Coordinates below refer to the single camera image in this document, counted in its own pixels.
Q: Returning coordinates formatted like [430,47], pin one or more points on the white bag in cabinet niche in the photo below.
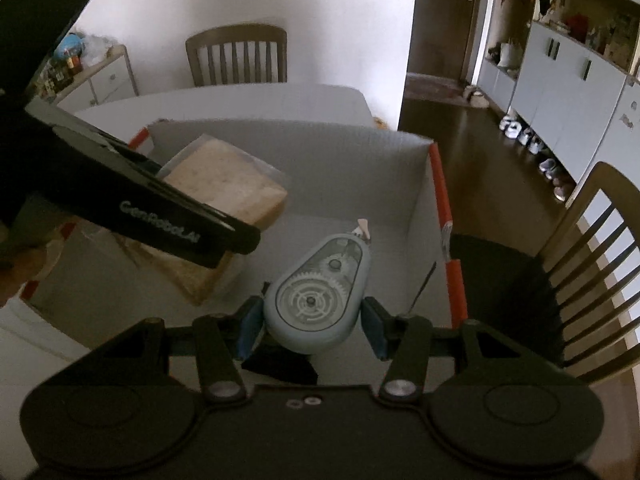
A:
[510,55]

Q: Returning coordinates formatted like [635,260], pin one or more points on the blue correction tape dispenser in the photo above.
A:
[312,300]

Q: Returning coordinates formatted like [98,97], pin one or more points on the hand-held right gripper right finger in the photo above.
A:
[375,330]

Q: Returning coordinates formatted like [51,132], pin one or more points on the brown wooden slatted chair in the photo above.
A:
[235,55]

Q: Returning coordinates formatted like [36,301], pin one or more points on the brown doormat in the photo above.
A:
[430,87]

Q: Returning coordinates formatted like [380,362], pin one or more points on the white side cabinet wooden top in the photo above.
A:
[107,82]

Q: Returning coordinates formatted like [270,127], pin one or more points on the thin black stick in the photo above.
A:
[422,285]

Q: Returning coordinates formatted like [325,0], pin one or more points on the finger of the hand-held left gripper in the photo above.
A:
[190,195]

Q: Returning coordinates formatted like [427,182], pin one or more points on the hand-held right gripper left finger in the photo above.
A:
[251,327]

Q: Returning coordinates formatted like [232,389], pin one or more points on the row of shoes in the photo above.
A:
[530,140]

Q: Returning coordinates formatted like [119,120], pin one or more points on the white wall cabinet unit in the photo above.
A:
[565,80]

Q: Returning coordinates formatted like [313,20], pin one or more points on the cluster of small bottles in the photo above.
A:
[62,75]

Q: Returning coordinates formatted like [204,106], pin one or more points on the white cardboard box red edges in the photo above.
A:
[350,175]

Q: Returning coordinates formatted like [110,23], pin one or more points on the blue globe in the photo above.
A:
[68,47]

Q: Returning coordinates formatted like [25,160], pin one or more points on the brown door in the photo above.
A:
[445,25]

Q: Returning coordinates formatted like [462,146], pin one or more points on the pair of slippers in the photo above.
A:
[475,95]

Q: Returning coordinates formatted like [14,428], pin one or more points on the white plastic bag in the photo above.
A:
[99,47]

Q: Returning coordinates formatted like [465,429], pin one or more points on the brown wooden chair dark cushion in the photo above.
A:
[505,285]

